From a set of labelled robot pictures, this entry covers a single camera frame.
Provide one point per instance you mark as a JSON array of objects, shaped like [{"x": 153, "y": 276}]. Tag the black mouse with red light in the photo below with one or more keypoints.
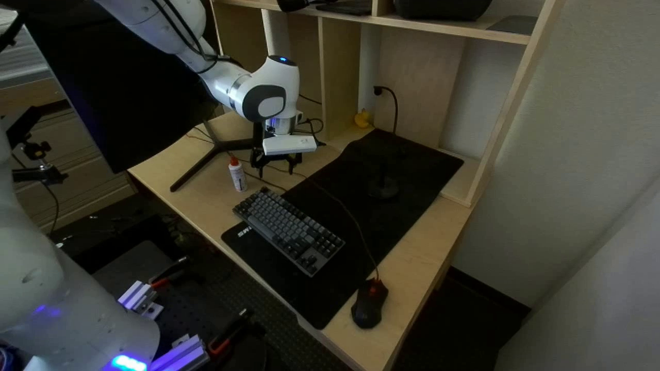
[{"x": 369, "y": 304}]

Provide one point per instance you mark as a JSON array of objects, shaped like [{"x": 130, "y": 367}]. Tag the yellow rubber duck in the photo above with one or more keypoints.
[{"x": 363, "y": 119}]

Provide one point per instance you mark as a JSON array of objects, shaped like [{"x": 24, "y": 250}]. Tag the flat black device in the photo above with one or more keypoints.
[{"x": 345, "y": 7}]

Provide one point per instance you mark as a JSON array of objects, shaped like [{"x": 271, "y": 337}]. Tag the black desk mat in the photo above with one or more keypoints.
[{"x": 402, "y": 170}]

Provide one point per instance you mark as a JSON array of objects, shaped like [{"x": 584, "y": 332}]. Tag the white bottle with red cap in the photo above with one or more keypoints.
[{"x": 237, "y": 176}]

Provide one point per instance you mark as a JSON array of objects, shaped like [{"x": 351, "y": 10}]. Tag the black bag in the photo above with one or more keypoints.
[{"x": 443, "y": 9}]

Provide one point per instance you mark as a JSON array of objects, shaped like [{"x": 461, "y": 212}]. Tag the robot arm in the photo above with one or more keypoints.
[{"x": 268, "y": 82}]

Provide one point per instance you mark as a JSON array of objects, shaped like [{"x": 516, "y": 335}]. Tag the black gooseneck stand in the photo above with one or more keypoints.
[{"x": 384, "y": 188}]

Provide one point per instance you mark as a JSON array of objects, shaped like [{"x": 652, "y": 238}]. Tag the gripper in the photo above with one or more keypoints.
[{"x": 259, "y": 139}]

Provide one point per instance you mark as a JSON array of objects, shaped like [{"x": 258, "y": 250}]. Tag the grey and black keyboard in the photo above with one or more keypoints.
[{"x": 289, "y": 229}]

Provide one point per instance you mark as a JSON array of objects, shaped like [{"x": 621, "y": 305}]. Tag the camera on mount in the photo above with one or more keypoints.
[{"x": 36, "y": 154}]

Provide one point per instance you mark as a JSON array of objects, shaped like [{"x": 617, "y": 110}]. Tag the wooden desk hutch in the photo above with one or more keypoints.
[{"x": 423, "y": 67}]

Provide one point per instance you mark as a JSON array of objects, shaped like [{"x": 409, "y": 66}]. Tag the black monitor with stand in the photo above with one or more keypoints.
[{"x": 129, "y": 87}]

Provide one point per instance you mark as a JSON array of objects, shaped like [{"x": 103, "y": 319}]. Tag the aluminium bracket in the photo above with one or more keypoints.
[
  {"x": 138, "y": 299},
  {"x": 180, "y": 355}
]

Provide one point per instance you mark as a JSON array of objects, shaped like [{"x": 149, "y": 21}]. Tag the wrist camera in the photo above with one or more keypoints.
[{"x": 289, "y": 145}]

